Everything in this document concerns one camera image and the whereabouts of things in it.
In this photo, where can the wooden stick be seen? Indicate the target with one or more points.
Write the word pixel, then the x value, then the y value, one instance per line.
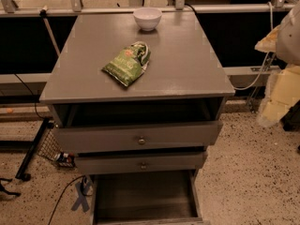
pixel 43 15

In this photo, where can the small can in basket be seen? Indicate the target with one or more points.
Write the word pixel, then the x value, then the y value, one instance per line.
pixel 64 158

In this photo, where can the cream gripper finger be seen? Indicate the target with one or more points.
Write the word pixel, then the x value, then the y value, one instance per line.
pixel 282 92
pixel 269 42

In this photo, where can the white ceramic bowl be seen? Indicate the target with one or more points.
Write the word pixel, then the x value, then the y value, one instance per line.
pixel 147 18

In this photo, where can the grey open bottom drawer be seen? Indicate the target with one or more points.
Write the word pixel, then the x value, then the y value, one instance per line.
pixel 146 198

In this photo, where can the grey tape cross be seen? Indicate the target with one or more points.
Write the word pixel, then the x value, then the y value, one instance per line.
pixel 82 189

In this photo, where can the grey drawer cabinet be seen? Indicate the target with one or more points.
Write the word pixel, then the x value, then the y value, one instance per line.
pixel 138 110

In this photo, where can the grey top drawer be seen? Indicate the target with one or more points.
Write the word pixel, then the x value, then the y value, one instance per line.
pixel 125 138

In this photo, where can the metal railing frame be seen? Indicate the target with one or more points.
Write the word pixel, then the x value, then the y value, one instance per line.
pixel 125 3

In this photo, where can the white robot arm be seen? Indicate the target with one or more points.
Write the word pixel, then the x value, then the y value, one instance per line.
pixel 288 43

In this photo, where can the brass middle drawer knob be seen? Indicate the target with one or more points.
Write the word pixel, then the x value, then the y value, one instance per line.
pixel 143 166

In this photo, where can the green jalapeno chip bag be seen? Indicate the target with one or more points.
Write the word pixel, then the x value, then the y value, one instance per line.
pixel 130 64

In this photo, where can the grey middle drawer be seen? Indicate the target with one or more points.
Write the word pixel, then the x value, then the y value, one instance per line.
pixel 131 163

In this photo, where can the brass top drawer knob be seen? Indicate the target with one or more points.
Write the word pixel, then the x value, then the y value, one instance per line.
pixel 141 141

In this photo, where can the wire mesh basket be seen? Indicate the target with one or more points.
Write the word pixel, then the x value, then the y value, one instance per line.
pixel 49 147

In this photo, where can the black metal floor bar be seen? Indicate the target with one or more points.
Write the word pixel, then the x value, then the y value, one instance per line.
pixel 21 173

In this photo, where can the brass drawer knob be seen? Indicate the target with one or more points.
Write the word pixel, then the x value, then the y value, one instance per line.
pixel 143 166
pixel 141 141

